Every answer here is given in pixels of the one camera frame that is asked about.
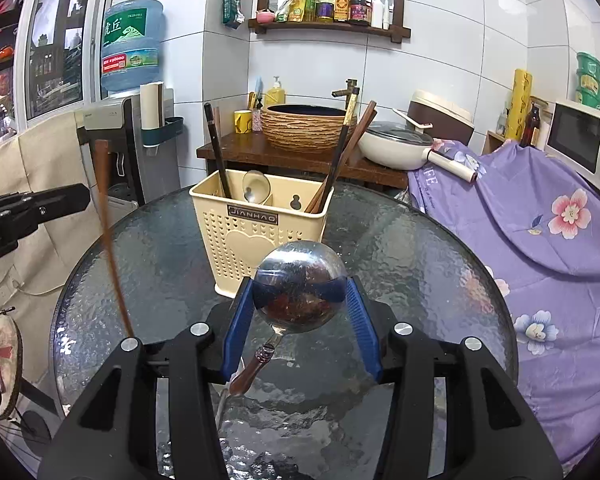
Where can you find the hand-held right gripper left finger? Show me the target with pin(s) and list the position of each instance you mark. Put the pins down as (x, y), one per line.
(237, 330)

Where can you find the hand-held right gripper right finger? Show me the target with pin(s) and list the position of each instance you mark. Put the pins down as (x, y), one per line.
(365, 330)

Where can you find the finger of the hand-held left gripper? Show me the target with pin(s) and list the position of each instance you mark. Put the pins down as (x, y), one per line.
(55, 205)

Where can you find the brown wooden chopstick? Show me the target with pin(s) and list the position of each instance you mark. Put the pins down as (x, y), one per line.
(111, 240)
(352, 147)
(365, 120)

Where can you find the cream plastic utensil holder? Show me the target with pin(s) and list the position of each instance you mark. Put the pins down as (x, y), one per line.
(260, 245)

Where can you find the black chopstick with gold band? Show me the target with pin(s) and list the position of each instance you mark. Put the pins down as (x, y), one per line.
(341, 155)

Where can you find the beige cloth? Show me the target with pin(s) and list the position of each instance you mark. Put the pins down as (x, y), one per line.
(45, 160)

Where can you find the steel spoon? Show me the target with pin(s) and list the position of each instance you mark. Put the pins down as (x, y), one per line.
(222, 407)
(256, 185)

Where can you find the grey water dispenser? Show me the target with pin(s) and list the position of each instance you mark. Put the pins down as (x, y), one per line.
(150, 175)

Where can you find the teal plastic rack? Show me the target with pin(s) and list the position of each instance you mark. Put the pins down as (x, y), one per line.
(167, 127)

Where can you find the glass door cabinet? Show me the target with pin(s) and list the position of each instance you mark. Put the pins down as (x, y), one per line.
(55, 50)

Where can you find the plain black chopstick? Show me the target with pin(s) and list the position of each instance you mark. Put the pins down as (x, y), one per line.
(217, 155)

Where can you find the blue water bottle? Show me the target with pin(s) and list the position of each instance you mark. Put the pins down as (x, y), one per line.
(130, 50)

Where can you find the white frying pan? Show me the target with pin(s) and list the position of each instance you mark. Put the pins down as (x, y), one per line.
(390, 155)

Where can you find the dark wooden table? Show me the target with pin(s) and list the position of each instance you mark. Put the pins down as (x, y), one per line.
(250, 152)

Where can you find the purple floral cloth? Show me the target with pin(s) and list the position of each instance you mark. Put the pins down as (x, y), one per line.
(555, 270)

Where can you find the glass pan lid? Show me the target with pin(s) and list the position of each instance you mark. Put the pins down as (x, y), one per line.
(395, 132)

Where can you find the yellow mug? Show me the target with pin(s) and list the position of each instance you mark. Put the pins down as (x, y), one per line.
(242, 122)

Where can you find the woven pattern wash basin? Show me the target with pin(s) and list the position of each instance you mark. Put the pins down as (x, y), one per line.
(305, 130)

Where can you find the white rice paddle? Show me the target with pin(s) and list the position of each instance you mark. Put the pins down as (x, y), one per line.
(412, 119)

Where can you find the small wooden box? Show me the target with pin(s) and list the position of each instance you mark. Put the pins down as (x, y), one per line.
(492, 142)

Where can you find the brown and white rice cooker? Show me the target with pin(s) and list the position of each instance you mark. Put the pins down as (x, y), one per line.
(445, 110)

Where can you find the bronze faucet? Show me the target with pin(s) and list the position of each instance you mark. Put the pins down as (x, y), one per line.
(351, 95)

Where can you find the yellow soap dispenser bottle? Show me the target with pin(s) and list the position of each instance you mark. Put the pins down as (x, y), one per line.
(275, 95)

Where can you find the brown glass bottle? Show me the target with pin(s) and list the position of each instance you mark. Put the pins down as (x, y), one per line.
(531, 127)

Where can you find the green hanging packet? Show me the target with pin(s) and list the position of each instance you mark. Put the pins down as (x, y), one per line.
(232, 7)

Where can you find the yellow wrapped roll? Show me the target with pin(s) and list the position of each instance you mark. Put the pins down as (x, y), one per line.
(520, 105)

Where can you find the pink bowl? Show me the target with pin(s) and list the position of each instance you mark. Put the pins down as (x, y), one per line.
(266, 17)

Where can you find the white microwave oven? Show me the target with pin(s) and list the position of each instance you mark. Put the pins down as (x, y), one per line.
(575, 140)

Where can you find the dark wooden mirror shelf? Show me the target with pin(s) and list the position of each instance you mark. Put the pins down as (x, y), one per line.
(330, 28)

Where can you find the yellow food packet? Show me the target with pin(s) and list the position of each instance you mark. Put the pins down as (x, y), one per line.
(296, 7)

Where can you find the small white squeeze bottle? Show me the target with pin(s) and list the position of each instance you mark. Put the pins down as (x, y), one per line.
(388, 15)

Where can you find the green label bottle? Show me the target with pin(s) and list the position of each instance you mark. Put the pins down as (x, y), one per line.
(311, 5)

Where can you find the dark soy sauce bottle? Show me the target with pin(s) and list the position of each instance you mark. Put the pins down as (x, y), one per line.
(360, 5)

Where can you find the bottle with yellow label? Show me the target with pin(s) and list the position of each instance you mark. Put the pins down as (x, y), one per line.
(342, 5)

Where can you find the oil bottle with purple label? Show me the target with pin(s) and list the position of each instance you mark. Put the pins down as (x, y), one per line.
(325, 5)

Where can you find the stack of green packets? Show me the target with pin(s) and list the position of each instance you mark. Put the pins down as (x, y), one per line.
(590, 80)

